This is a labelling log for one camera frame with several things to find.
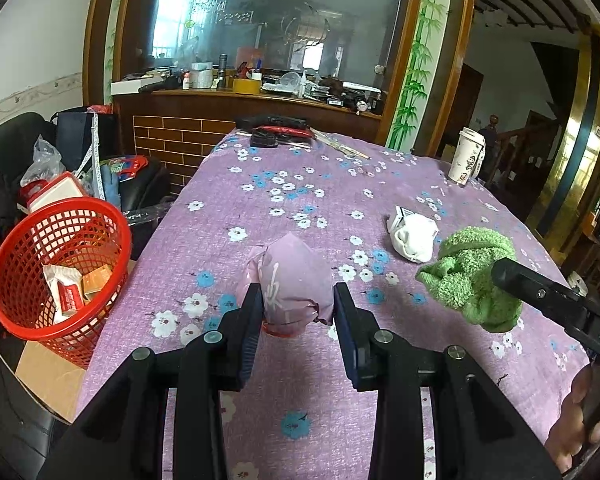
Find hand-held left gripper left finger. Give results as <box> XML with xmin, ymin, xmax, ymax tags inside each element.
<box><xmin>37</xmin><ymin>282</ymin><xmax>265</xmax><ymax>480</ymax></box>

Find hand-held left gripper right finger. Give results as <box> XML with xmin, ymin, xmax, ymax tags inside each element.
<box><xmin>332</xmin><ymin>282</ymin><xmax>563</xmax><ymax>480</ymax></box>

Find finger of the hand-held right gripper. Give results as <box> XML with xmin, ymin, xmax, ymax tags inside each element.
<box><xmin>490</xmin><ymin>257</ymin><xmax>588</xmax><ymax>332</ymax></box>

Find red plastic scrap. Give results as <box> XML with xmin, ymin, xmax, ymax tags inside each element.
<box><xmin>262</xmin><ymin>322</ymin><xmax>306</xmax><ymax>337</ymax></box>

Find purple plastic bag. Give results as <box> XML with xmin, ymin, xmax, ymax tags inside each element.
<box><xmin>247</xmin><ymin>232</ymin><xmax>335</xmax><ymax>333</ymax></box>

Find green fuzzy cloth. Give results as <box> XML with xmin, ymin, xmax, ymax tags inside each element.
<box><xmin>416</xmin><ymin>227</ymin><xmax>525</xmax><ymax>333</ymax></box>

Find orange cardboard box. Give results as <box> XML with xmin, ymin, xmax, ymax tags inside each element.
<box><xmin>82</xmin><ymin>265</ymin><xmax>113</xmax><ymax>301</ymax></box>

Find white red wet wipe packet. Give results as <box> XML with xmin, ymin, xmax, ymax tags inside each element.
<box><xmin>42</xmin><ymin>265</ymin><xmax>88</xmax><ymax>326</ymax></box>

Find red plastic basket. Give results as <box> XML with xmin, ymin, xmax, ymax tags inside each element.
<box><xmin>0</xmin><ymin>197</ymin><xmax>133</xmax><ymax>371</ymax></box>

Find person's right hand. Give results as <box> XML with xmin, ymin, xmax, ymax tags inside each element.
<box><xmin>545</xmin><ymin>364</ymin><xmax>600</xmax><ymax>476</ymax></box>

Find white sock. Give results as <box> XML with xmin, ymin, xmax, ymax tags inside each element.
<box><xmin>387</xmin><ymin>212</ymin><xmax>440</xmax><ymax>264</ymax></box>

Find small white box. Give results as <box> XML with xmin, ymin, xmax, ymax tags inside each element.
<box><xmin>386</xmin><ymin>206</ymin><xmax>440</xmax><ymax>241</ymax></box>

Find wooden stair railing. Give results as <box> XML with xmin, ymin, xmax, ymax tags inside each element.
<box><xmin>480</xmin><ymin>115</ymin><xmax>566</xmax><ymax>196</ymax></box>

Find purple floral tablecloth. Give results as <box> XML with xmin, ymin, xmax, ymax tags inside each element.
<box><xmin>77</xmin><ymin>127</ymin><xmax>593</xmax><ymax>480</ymax></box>

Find white patterned cup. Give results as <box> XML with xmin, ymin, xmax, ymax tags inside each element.
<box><xmin>447</xmin><ymin>127</ymin><xmax>487</xmax><ymax>187</ymax></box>

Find black leather seat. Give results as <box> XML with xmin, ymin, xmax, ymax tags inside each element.
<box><xmin>120</xmin><ymin>157</ymin><xmax>173</xmax><ymax>261</ymax></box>

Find wooden sticks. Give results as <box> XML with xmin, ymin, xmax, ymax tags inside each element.
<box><xmin>310</xmin><ymin>127</ymin><xmax>371</xmax><ymax>160</ymax></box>

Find blue gloves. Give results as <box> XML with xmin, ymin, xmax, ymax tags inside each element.
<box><xmin>100</xmin><ymin>165</ymin><xmax>123</xmax><ymax>208</ymax></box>

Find brown cardboard box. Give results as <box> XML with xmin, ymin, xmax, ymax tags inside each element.
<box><xmin>15</xmin><ymin>260</ymin><xmax>136</xmax><ymax>423</ymax></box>

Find long black tool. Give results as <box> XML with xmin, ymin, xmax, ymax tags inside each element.
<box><xmin>235</xmin><ymin>115</ymin><xmax>308</xmax><ymax>131</ymax></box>

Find white box with red rim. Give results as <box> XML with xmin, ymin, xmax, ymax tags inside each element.
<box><xmin>27</xmin><ymin>172</ymin><xmax>91</xmax><ymax>213</ymax></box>

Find white measuring tape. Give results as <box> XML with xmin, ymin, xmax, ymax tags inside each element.
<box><xmin>77</xmin><ymin>110</ymin><xmax>106</xmax><ymax>198</ymax></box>

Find black bag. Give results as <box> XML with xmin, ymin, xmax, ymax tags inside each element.
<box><xmin>55</xmin><ymin>107</ymin><xmax>118</xmax><ymax>171</ymax></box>

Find clear plastic bag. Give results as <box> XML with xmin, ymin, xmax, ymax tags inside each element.
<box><xmin>20</xmin><ymin>135</ymin><xmax>66</xmax><ymax>186</ymax></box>

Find flat white box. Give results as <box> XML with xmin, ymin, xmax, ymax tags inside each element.
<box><xmin>111</xmin><ymin>79</ymin><xmax>146</xmax><ymax>96</ymax></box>

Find black sofa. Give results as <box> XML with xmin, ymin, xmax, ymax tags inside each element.
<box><xmin>0</xmin><ymin>112</ymin><xmax>56</xmax><ymax>211</ymax></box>

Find wood framed glass partition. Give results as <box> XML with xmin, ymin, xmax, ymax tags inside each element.
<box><xmin>84</xmin><ymin>0</ymin><xmax>476</xmax><ymax>153</ymax></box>

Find golden door frame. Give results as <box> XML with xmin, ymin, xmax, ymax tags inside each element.
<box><xmin>527</xmin><ymin>25</ymin><xmax>600</xmax><ymax>241</ymax></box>

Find white cable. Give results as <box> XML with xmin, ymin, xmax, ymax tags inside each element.
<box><xmin>0</xmin><ymin>342</ymin><xmax>26</xmax><ymax>376</ymax></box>

